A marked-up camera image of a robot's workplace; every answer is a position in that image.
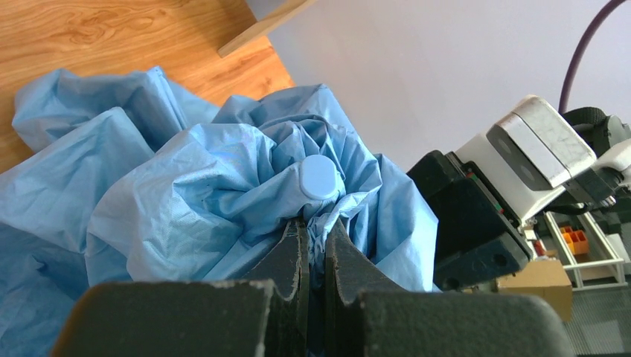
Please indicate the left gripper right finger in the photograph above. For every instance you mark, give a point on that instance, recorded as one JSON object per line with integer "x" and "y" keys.
{"x": 367, "y": 314}

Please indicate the wooden shelf unit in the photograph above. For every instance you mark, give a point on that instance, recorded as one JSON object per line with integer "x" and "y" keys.
{"x": 280, "y": 15}

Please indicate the light blue folding umbrella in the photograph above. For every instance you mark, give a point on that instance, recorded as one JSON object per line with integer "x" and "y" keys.
{"x": 135, "y": 178}

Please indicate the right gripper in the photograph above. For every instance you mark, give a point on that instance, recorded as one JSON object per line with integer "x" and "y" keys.
{"x": 477, "y": 238}

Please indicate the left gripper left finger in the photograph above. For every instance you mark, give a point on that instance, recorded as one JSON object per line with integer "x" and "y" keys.
{"x": 264, "y": 313}

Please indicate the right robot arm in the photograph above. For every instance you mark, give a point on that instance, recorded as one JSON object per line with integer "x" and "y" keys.
{"x": 596, "y": 187}

